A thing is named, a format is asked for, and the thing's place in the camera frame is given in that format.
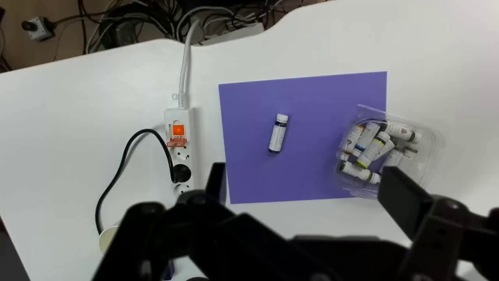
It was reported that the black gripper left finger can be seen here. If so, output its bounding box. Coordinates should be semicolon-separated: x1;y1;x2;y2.
92;161;334;281

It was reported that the black power cable with plug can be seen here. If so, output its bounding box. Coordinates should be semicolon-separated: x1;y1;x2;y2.
94;128;192;236

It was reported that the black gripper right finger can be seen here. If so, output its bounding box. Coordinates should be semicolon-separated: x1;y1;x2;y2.
377;167;499;281

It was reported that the clear plastic bag of tubes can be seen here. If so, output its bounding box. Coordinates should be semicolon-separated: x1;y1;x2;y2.
335;105;441;198

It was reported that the white tube with black cap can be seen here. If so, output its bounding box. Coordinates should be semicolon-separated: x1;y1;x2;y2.
268;114;290;153

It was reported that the purple paper sheet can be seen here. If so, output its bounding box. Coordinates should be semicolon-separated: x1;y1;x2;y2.
218;72;387;203

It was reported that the tangle of cables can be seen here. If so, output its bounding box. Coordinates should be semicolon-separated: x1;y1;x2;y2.
76;0;313;53

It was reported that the grey wall plug adapter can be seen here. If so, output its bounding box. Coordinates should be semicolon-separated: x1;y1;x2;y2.
22;17;55;42

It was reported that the white extension cord power strip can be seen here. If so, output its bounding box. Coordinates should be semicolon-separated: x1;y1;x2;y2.
165;20;200;194

